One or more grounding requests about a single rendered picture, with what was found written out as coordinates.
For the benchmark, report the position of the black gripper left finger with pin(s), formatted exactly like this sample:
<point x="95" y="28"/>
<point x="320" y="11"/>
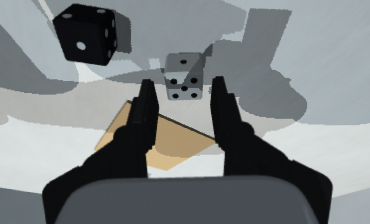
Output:
<point x="126" y="154"/>

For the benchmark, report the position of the tan flat mat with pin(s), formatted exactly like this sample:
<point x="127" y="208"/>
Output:
<point x="174" y="143"/>

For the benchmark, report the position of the grey die with black pips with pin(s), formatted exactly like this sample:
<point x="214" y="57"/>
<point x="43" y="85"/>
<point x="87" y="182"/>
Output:
<point x="183" y="76"/>

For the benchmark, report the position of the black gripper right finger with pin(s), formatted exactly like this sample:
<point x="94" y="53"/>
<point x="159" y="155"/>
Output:
<point x="243" y="149"/>

